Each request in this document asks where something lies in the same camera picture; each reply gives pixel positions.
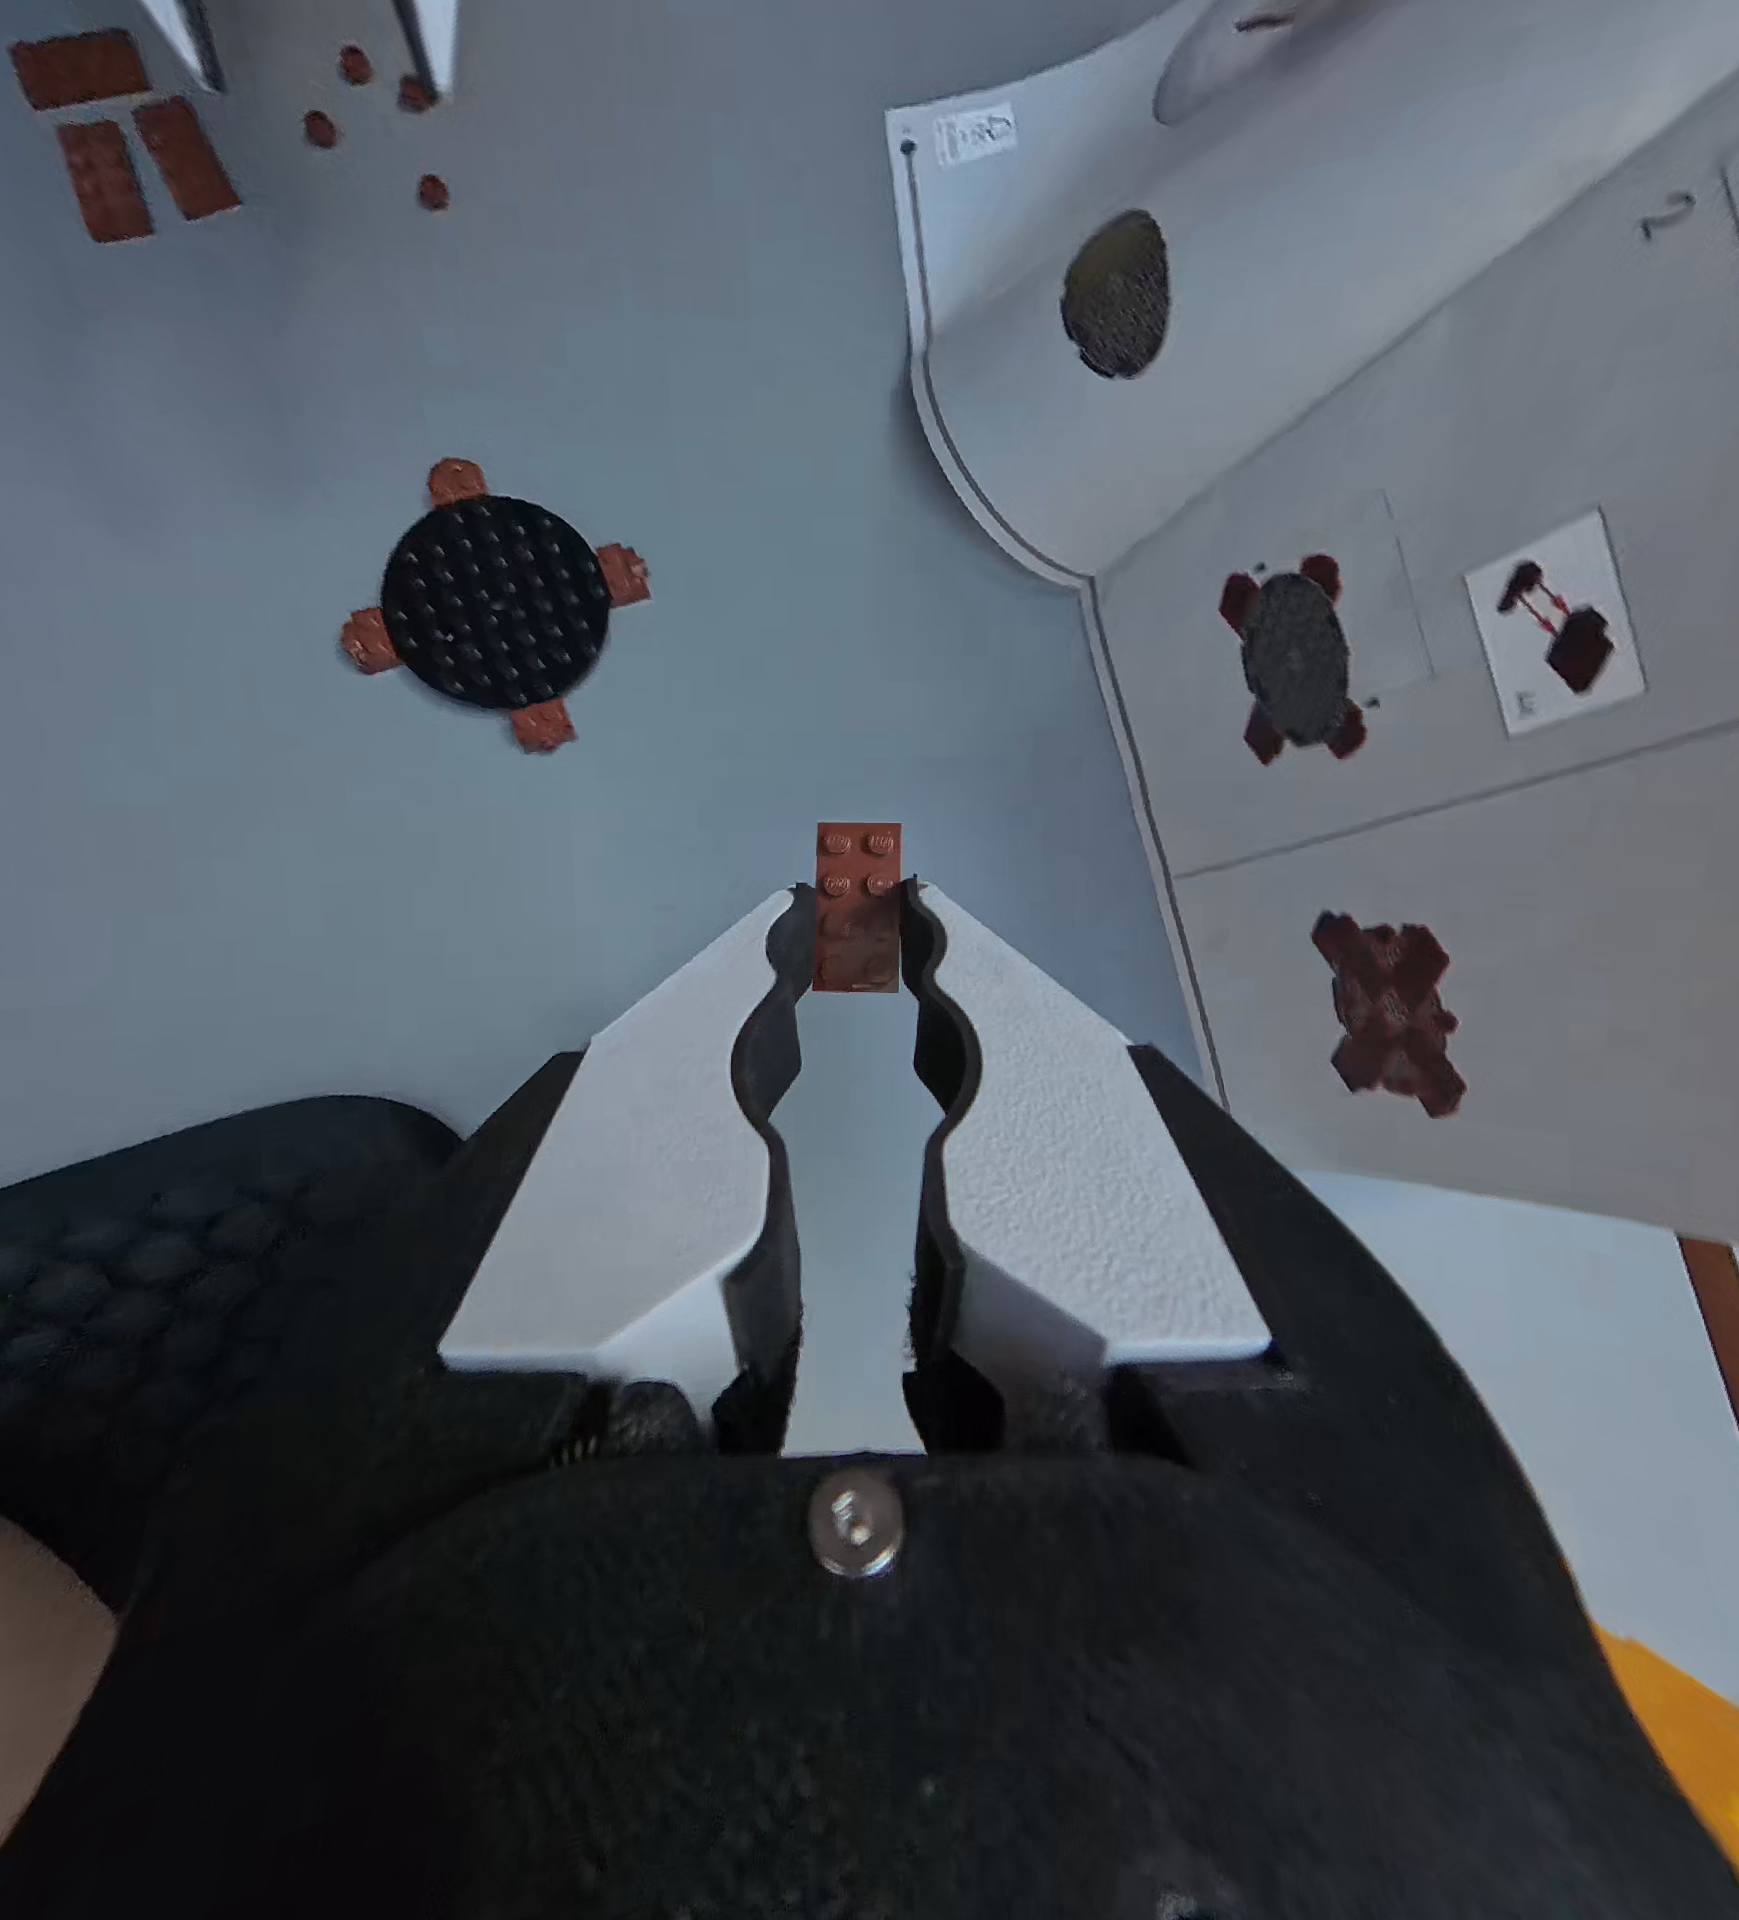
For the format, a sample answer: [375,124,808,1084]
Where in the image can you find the black round plate brick assembly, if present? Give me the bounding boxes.
[340,457,655,752]

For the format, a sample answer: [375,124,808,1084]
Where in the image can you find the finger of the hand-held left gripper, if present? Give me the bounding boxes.
[137,0,229,93]
[389,0,461,99]

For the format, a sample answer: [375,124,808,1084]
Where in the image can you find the yellow box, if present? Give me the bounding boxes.
[1599,1629,1739,1920]

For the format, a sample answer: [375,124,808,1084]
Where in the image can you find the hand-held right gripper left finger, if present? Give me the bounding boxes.
[437,886,810,1457]

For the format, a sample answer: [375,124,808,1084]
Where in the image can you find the brown rectangular brick plate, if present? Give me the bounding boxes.
[59,119,156,246]
[137,96,244,220]
[8,29,149,115]
[814,822,905,994]

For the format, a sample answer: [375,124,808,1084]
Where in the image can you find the black quilted pad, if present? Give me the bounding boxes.
[0,1094,466,1595]

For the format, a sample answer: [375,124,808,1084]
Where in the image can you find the white instruction booklet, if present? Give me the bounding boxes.
[886,0,1739,1255]

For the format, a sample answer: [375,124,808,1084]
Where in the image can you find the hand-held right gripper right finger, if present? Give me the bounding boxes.
[899,881,1276,1457]

